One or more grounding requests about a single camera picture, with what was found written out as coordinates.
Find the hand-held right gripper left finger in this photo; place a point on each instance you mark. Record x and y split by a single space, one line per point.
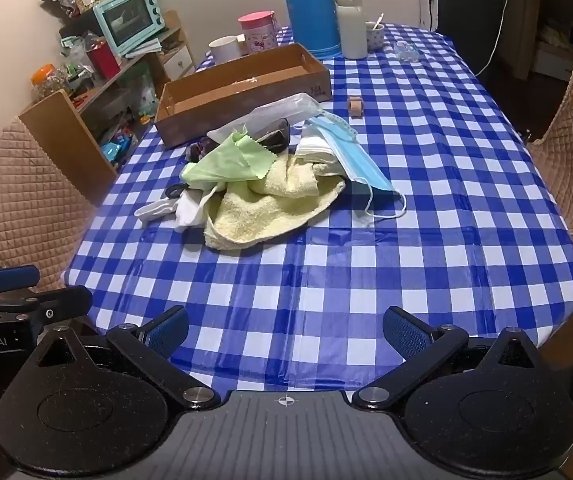
166 332

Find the clear plastic bag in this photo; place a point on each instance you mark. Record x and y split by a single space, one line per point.
271 110

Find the white insulated bottle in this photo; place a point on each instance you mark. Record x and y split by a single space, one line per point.
351 25

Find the pink lidded cup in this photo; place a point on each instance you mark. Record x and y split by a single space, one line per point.
259 32

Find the dark purple scrunchie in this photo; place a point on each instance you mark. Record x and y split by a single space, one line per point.
201 150

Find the brown cardboard box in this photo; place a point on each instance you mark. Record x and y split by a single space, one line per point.
201 105

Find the small clear plastic packet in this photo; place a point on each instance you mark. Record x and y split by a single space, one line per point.
406 51

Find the black hair band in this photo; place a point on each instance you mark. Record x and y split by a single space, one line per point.
172 191

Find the blue thermos flask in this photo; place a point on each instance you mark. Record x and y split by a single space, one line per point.
309 10

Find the stack of papers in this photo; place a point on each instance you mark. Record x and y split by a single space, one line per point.
144 47

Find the white sock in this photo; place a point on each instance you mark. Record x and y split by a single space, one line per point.
154 210

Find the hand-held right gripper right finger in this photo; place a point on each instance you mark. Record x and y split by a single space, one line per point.
406 332

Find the black mini fridge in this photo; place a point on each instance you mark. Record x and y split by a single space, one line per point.
466 10

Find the yellow towel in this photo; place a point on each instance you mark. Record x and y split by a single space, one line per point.
266 205

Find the teal toaster oven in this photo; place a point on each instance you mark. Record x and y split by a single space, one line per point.
129 20

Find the light green cloth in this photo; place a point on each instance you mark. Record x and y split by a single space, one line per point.
216 162

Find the white spoon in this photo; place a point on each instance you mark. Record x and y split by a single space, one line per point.
378 21

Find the white mug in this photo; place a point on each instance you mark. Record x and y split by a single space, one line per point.
224 50

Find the small beige fabric sleeve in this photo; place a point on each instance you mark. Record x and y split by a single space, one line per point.
355 106

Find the green printed plastic bag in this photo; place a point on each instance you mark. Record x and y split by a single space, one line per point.
146 95

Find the wooden shelf unit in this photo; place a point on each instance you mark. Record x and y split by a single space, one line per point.
66 130

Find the dark brown cloth pouch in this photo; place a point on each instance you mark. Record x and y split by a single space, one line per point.
274 137

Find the white drawer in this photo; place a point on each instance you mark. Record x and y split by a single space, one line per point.
179 62

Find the red box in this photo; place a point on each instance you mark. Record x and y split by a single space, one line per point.
104 62

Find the orange lidded jar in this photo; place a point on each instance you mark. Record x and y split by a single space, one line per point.
49 82

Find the blue snack packet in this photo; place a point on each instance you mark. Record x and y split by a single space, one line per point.
114 147

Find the blue face mask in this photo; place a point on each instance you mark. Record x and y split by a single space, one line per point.
356 160

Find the white cloth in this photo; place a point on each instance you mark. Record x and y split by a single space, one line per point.
191 212

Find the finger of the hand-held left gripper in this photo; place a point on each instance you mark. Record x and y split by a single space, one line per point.
11 277
61 302

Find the black appliance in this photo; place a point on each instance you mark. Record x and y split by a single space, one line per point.
79 25

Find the patterned small cup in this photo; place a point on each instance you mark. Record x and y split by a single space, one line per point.
374 37

